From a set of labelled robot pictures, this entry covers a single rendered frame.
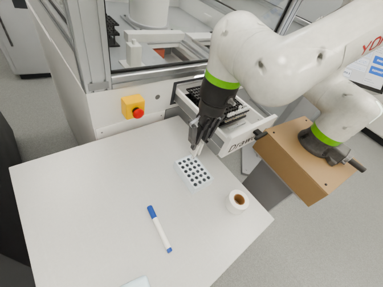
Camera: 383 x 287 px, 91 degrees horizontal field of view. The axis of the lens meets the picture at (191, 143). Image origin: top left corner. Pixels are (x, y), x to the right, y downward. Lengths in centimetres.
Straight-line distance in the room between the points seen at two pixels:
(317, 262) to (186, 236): 136
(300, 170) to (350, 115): 24
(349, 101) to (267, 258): 114
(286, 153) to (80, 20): 76
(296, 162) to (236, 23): 55
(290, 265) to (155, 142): 130
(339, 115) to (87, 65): 81
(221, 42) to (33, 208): 62
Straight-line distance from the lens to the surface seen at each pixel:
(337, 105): 82
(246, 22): 41
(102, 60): 63
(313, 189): 81
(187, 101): 77
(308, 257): 179
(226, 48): 40
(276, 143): 81
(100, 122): 74
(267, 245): 162
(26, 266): 102
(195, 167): 67
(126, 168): 68
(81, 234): 60
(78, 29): 58
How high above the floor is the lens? 132
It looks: 46 degrees down
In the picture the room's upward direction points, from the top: 19 degrees clockwise
